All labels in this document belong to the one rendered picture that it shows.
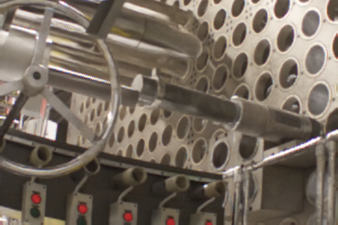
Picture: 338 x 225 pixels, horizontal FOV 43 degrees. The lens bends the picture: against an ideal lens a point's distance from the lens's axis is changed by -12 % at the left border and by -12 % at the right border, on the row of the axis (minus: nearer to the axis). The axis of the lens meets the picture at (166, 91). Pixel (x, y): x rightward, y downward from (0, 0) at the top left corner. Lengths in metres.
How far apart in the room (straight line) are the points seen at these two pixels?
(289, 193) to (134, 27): 1.48
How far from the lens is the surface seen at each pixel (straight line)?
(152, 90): 2.09
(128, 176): 1.59
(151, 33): 1.77
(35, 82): 0.88
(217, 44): 4.17
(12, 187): 1.60
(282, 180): 2.73
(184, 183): 1.70
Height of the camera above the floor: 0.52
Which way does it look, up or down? 23 degrees up
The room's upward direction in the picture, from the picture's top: 4 degrees clockwise
